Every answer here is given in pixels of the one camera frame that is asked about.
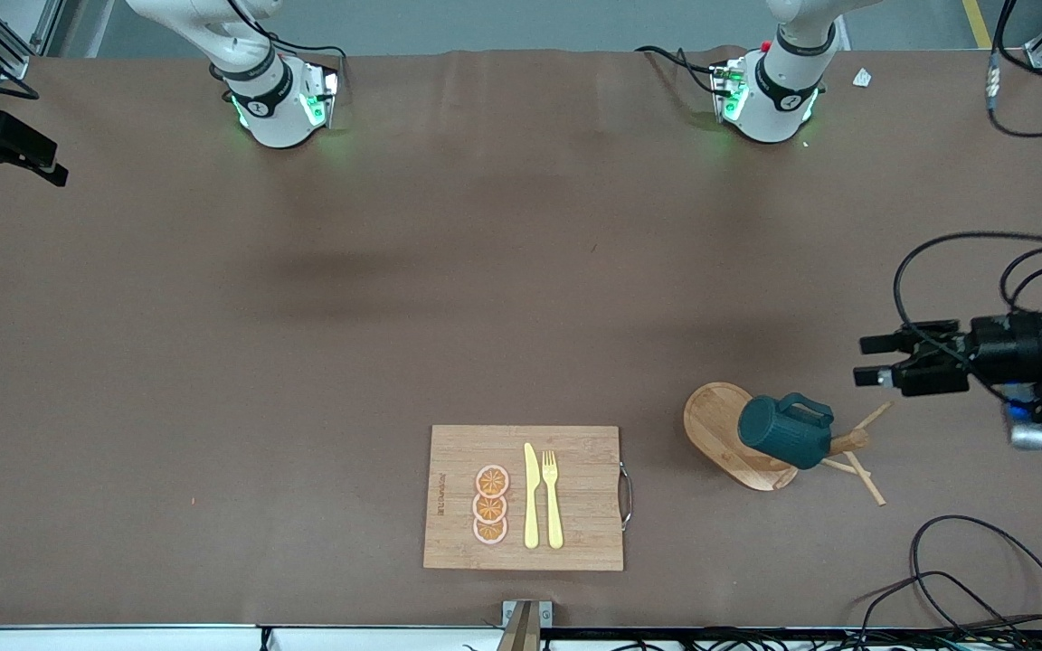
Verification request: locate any dark green cup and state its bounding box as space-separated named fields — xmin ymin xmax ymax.
xmin=737 ymin=392 xmax=835 ymax=471

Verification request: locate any wooden mug rack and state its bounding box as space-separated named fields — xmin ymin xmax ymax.
xmin=683 ymin=382 xmax=894 ymax=507

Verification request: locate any brown table cover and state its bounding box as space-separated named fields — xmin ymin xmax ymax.
xmin=0 ymin=47 xmax=1042 ymax=629

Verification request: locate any bamboo cutting board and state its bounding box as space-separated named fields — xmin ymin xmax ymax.
xmin=422 ymin=424 xmax=624 ymax=572

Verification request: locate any yellow plastic fork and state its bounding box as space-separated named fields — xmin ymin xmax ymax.
xmin=542 ymin=449 xmax=564 ymax=550

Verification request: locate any yellow plastic knife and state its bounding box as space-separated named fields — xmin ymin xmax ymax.
xmin=523 ymin=442 xmax=541 ymax=550

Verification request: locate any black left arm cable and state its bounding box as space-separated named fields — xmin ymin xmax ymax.
xmin=892 ymin=0 xmax=1042 ymax=405

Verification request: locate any black looped floor cable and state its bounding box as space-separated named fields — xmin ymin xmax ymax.
xmin=908 ymin=514 xmax=1042 ymax=647
xmin=847 ymin=570 xmax=1028 ymax=651

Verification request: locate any black cable bundle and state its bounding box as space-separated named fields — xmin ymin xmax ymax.
xmin=462 ymin=628 xmax=1042 ymax=651

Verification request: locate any metal bracket with brown post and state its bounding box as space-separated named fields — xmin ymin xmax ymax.
xmin=496 ymin=599 xmax=554 ymax=651

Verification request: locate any white table edge rail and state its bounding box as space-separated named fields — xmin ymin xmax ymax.
xmin=0 ymin=626 xmax=508 ymax=651

